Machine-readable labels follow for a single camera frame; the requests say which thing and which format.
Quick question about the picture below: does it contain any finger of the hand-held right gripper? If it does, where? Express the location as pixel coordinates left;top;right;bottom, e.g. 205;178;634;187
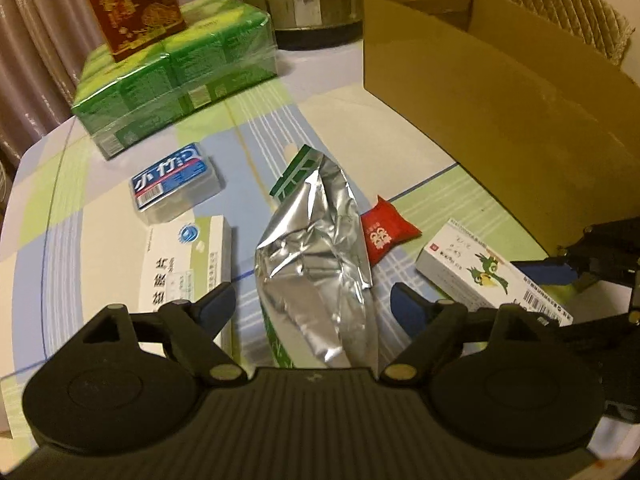
510;220;640;293
542;310;640;392

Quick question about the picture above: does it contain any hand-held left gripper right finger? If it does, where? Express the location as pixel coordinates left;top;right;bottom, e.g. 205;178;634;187
378;282;563;387

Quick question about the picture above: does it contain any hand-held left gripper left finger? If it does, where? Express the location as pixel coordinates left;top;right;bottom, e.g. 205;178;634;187
80;281;249;387

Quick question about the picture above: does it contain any white green medicine box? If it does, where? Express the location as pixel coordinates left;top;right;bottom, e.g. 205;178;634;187
137;215;236;361

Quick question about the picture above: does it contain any white box green bird print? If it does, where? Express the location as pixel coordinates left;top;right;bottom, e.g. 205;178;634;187
415;219;575;328

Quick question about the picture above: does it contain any red candy packet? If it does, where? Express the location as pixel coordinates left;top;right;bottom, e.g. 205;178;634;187
360;195;422;266

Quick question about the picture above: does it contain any silver foil bag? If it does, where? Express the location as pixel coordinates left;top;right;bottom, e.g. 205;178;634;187
255;144;381;368

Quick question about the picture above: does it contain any brown cardboard box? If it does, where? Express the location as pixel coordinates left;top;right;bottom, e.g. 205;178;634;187
362;0;640;271

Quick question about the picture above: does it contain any blue label clear plastic box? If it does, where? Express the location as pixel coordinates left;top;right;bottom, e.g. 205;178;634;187
129;142;225;226

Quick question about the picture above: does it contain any green tissue multipack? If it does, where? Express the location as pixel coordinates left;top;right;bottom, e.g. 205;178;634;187
70;0;278;161

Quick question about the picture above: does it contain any beige curtain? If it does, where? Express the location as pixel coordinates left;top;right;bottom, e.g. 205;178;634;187
0;0;108;171

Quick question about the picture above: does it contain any red gold printed box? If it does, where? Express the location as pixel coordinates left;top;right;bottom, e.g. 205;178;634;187
74;0;187;63

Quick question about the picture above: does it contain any stainless steel kettle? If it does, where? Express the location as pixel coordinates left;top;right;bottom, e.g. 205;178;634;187
227;0;396;51

